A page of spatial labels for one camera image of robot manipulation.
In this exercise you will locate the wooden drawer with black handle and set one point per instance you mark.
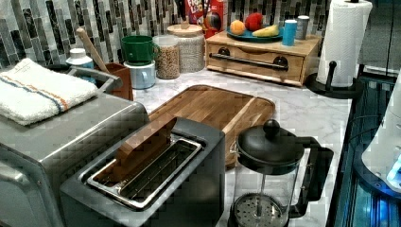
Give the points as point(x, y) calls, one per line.
point(256, 64)

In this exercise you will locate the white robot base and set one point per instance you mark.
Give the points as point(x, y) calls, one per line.
point(382, 157)

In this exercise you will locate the wooden drawer box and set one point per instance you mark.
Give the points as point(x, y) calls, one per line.
point(307, 48)

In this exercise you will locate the wooden cutting board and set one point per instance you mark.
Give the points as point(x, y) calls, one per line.
point(228, 111)

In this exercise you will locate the small glass jar of grains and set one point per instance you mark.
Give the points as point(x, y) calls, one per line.
point(167, 57)

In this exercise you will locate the dark grey toaster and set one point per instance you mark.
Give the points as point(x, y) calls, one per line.
point(194, 199)

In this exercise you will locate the light blue mug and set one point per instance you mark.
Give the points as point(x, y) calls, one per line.
point(142, 76)

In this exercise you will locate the large glass jar wooden lid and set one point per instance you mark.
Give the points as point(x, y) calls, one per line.
point(191, 44)

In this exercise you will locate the wooden block in toaster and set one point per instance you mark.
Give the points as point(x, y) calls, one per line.
point(144, 145)

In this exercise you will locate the brown utensil holder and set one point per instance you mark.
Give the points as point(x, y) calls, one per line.
point(125, 89)

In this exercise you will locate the green mug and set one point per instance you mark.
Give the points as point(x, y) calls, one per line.
point(139, 49)

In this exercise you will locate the teal plate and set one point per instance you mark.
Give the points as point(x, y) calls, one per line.
point(247, 36)

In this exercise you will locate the orange fruit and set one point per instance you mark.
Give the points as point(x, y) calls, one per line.
point(237, 27)

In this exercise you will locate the black glass french press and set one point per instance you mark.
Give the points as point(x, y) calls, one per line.
point(277, 176)

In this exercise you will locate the red cereal box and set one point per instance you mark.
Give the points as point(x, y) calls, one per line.
point(210, 15)

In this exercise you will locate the red apple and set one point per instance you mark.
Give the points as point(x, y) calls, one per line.
point(254, 21)

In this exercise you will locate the yellow banana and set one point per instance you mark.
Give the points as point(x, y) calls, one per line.
point(268, 31)

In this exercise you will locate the blue shaker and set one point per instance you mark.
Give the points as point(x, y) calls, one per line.
point(289, 32)

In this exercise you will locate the white bottle with cap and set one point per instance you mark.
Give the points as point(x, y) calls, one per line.
point(79, 58)

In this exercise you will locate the grey shaker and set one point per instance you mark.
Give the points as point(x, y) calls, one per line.
point(302, 25)

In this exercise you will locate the black paper towel holder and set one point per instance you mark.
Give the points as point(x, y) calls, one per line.
point(355, 90)

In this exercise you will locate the stainless steel toaster oven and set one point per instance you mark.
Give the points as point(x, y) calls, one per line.
point(35, 160)

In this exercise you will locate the white striped folded towel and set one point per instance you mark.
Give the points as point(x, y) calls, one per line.
point(30, 93)

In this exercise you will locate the white paper towel roll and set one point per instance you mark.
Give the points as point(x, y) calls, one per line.
point(343, 38)

